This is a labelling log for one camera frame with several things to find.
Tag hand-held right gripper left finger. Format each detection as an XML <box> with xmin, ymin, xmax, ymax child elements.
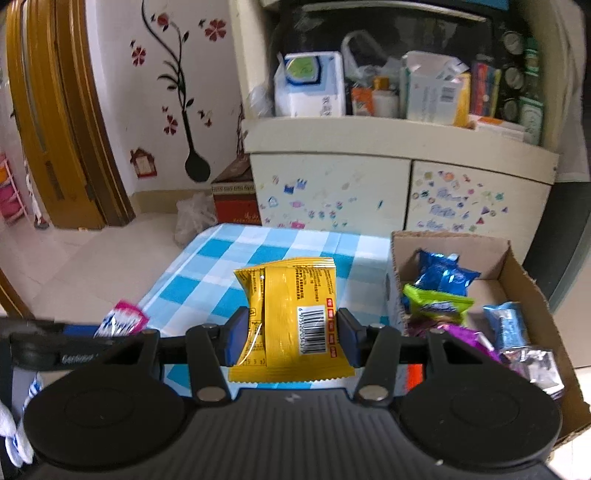
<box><xmin>92</xmin><ymin>307</ymin><xmax>252</xmax><ymax>406</ymax></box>

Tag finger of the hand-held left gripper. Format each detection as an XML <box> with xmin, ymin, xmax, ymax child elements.
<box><xmin>62</xmin><ymin>323</ymin><xmax>100</xmax><ymax>339</ymax></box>

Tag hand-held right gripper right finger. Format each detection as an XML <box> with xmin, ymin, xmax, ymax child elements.
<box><xmin>337</xmin><ymin>309</ymin><xmax>509</xmax><ymax>407</ymax></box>

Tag pink snack packet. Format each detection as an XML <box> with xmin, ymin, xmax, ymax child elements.
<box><xmin>95</xmin><ymin>300</ymin><xmax>151</xmax><ymax>340</ymax></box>

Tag yellow snack packet with barcode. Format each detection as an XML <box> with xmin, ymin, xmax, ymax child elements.
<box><xmin>227</xmin><ymin>257</ymin><xmax>354</xmax><ymax>384</ymax></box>

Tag brown cardboard box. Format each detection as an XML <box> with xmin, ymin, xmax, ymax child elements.
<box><xmin>385</xmin><ymin>231</ymin><xmax>591</xmax><ymax>444</ymax></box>

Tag light blue snack packet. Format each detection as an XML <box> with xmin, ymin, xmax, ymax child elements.
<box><xmin>482</xmin><ymin>302</ymin><xmax>532</xmax><ymax>352</ymax></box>

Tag blue white checkered tablecloth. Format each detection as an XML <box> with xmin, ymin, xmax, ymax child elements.
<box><xmin>136</xmin><ymin>223</ymin><xmax>393</xmax><ymax>398</ymax></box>

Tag orange snack packet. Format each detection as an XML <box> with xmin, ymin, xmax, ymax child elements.
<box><xmin>406</xmin><ymin>364</ymin><xmax>426</xmax><ymax>393</ymax></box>

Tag green snack packet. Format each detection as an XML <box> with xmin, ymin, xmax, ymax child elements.
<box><xmin>403</xmin><ymin>284</ymin><xmax>476</xmax><ymax>324</ymax></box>

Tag dark blue snack packet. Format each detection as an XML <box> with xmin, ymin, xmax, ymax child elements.
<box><xmin>413</xmin><ymin>249</ymin><xmax>482</xmax><ymax>298</ymax></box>

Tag purple snack packet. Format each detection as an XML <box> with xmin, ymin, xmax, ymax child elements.
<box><xmin>406</xmin><ymin>320</ymin><xmax>502</xmax><ymax>363</ymax></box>

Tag clear plastic bag on floor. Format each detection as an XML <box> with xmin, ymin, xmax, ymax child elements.
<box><xmin>174</xmin><ymin>191</ymin><xmax>219</xmax><ymax>247</ymax></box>

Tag red brown patterned carton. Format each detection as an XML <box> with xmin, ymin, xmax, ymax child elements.
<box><xmin>211</xmin><ymin>154</ymin><xmax>260</xmax><ymax>227</ymax></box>

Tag pink storage rack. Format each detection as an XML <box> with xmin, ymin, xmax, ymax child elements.
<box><xmin>0</xmin><ymin>154</ymin><xmax>28</xmax><ymax>227</ymax></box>

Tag silver snack packet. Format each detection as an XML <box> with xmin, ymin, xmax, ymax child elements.
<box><xmin>501</xmin><ymin>346</ymin><xmax>566</xmax><ymax>402</ymax></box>

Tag wooden door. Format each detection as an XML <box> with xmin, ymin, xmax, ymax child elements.
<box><xmin>0</xmin><ymin>0</ymin><xmax>136</xmax><ymax>232</ymax></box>

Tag cream cabinet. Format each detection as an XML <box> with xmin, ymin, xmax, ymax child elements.
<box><xmin>228</xmin><ymin>0</ymin><xmax>561</xmax><ymax>236</ymax></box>

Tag small orange packet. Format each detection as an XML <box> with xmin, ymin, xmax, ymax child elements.
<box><xmin>351</xmin><ymin>88</ymin><xmax>375</xmax><ymax>116</ymax></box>

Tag white bottle yellow cap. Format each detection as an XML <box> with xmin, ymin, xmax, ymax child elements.
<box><xmin>373</xmin><ymin>76</ymin><xmax>399</xmax><ymax>117</ymax></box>

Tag white blue box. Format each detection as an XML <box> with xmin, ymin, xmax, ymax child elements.
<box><xmin>273</xmin><ymin>51</ymin><xmax>347</xmax><ymax>118</ymax></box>

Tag white box with barcode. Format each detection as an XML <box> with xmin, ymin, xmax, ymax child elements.
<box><xmin>399</xmin><ymin>51</ymin><xmax>469</xmax><ymax>126</ymax></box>

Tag yellow box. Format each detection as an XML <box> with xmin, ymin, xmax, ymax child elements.
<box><xmin>455</xmin><ymin>71</ymin><xmax>472</xmax><ymax>127</ymax></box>

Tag white orange flat box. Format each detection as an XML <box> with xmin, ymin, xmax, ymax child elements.
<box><xmin>468</xmin><ymin>115</ymin><xmax>527</xmax><ymax>143</ymax></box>

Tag coloured pens pack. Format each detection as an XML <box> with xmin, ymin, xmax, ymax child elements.
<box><xmin>470</xmin><ymin>58</ymin><xmax>502</xmax><ymax>118</ymax></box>

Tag green glass bottle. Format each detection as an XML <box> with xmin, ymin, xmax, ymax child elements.
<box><xmin>517</xmin><ymin>37</ymin><xmax>546</xmax><ymax>146</ymax></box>

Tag white cloth cover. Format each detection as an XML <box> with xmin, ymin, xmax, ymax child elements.
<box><xmin>551</xmin><ymin>0</ymin><xmax>591</xmax><ymax>183</ymax></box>

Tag black vine flower wall sticker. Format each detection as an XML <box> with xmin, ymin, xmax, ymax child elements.
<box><xmin>129</xmin><ymin>0</ymin><xmax>228</xmax><ymax>183</ymax></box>

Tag red house wall sticker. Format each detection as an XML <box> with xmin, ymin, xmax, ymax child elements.
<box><xmin>129</xmin><ymin>148</ymin><xmax>158</xmax><ymax>180</ymax></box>

